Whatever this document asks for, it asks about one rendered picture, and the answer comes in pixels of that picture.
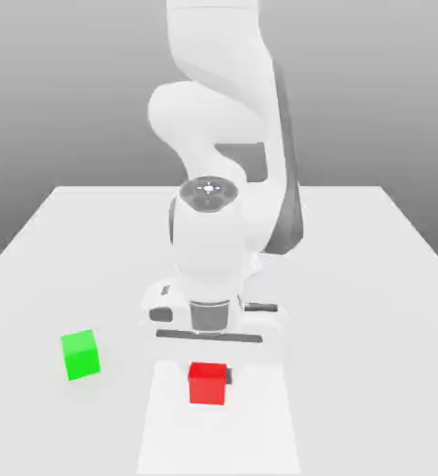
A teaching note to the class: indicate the small green cube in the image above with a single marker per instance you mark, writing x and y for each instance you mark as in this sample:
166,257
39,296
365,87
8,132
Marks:
81,357

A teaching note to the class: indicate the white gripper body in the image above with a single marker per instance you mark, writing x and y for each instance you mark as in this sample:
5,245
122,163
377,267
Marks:
211,349

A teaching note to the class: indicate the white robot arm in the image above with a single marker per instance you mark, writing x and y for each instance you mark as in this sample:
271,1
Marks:
211,238

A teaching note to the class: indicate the small red cube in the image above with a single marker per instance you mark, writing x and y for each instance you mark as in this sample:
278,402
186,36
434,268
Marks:
206,386

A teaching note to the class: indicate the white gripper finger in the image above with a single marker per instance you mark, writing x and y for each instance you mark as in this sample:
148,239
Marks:
229,376

